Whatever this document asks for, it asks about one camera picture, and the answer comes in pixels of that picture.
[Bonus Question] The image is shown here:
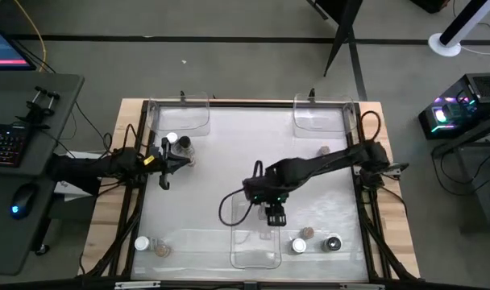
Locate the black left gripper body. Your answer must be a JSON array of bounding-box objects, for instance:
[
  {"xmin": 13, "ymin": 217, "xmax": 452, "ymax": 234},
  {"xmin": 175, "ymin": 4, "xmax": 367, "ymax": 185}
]
[{"xmin": 139, "ymin": 147, "xmax": 174, "ymax": 176}]

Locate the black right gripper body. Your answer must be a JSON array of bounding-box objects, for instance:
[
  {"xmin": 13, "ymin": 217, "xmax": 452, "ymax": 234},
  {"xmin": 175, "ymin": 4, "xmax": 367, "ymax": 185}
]
[{"xmin": 243, "ymin": 167, "xmax": 290, "ymax": 206}]

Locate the clear plastic bin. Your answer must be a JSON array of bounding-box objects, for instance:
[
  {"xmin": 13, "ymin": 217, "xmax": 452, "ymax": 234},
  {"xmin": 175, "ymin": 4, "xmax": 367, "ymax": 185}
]
[
  {"xmin": 230, "ymin": 193, "xmax": 282, "ymax": 270},
  {"xmin": 293, "ymin": 92, "xmax": 357, "ymax": 140},
  {"xmin": 147, "ymin": 91, "xmax": 211, "ymax": 138}
]

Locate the white box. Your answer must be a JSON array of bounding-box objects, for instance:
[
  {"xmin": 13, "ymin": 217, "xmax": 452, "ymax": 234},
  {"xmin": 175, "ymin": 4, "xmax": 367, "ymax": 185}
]
[{"xmin": 53, "ymin": 151, "xmax": 105, "ymax": 202}]

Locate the black clamp tool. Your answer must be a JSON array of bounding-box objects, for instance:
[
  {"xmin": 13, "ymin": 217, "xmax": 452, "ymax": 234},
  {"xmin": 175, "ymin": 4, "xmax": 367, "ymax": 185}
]
[{"xmin": 15, "ymin": 85, "xmax": 61, "ymax": 131}]

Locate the black computer mouse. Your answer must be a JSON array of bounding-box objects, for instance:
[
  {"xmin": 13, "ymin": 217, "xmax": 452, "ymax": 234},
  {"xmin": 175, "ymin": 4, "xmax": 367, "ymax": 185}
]
[{"xmin": 10, "ymin": 183, "xmax": 39, "ymax": 221}]

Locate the backlit black keyboard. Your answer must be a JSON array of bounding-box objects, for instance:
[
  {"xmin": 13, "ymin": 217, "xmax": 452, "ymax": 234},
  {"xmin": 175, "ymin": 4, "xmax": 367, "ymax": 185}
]
[{"xmin": 0, "ymin": 122, "xmax": 29, "ymax": 168}]

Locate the dark grey desk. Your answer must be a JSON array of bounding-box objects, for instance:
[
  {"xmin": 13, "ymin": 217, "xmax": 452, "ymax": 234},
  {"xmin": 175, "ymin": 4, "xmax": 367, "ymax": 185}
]
[{"xmin": 0, "ymin": 72, "xmax": 85, "ymax": 277}]

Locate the black floor stand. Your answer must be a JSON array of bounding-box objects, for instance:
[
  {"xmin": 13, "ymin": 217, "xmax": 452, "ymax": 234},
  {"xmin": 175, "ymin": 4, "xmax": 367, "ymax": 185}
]
[{"xmin": 305, "ymin": 0, "xmax": 365, "ymax": 77}]

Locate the computer monitor screen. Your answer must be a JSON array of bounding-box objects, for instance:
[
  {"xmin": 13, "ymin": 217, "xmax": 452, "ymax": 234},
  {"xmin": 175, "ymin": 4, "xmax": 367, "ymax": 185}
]
[{"xmin": 0, "ymin": 19, "xmax": 37, "ymax": 72}]

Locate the grey side table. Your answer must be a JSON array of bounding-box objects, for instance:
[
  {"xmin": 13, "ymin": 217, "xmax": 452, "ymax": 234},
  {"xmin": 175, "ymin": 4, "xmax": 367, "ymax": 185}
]
[{"xmin": 430, "ymin": 112, "xmax": 490, "ymax": 234}]

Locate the white tower fan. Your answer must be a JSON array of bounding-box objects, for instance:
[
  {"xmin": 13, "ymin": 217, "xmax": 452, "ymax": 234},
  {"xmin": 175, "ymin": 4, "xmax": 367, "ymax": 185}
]
[{"xmin": 428, "ymin": 0, "xmax": 490, "ymax": 58}]

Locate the lit black computer tower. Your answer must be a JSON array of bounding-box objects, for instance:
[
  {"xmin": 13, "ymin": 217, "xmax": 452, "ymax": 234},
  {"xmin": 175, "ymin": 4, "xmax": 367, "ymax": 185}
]
[{"xmin": 417, "ymin": 72, "xmax": 490, "ymax": 141}]

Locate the black box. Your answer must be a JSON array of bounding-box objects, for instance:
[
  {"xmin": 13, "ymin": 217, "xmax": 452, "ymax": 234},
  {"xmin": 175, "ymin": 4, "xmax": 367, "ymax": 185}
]
[{"xmin": 409, "ymin": 0, "xmax": 451, "ymax": 14}]

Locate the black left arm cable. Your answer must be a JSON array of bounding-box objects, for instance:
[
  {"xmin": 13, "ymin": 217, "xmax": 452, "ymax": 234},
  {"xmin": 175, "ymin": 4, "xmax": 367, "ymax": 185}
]
[{"xmin": 123, "ymin": 122, "xmax": 153, "ymax": 152}]

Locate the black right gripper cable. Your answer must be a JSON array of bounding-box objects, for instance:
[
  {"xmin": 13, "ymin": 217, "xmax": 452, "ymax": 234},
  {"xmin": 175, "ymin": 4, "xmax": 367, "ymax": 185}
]
[{"xmin": 218, "ymin": 188, "xmax": 256, "ymax": 227}]

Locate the black aluminium table frame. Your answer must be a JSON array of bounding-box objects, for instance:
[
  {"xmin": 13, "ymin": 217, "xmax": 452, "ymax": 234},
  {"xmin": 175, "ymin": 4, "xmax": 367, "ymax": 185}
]
[{"xmin": 85, "ymin": 98, "xmax": 421, "ymax": 290}]

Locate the silver frame bracket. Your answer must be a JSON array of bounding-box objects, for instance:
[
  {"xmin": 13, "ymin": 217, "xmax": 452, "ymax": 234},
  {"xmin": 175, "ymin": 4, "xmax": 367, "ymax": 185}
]
[
  {"xmin": 340, "ymin": 283, "xmax": 386, "ymax": 290},
  {"xmin": 114, "ymin": 280, "xmax": 162, "ymax": 290}
]

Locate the black right arm base cable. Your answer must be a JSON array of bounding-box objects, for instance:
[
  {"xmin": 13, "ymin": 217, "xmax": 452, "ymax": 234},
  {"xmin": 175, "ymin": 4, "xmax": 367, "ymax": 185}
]
[{"xmin": 359, "ymin": 110, "xmax": 383, "ymax": 142}]

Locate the yellow cable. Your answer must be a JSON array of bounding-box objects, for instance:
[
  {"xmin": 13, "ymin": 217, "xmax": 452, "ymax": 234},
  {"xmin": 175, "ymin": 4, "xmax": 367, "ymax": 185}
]
[{"xmin": 13, "ymin": 0, "xmax": 48, "ymax": 73}]

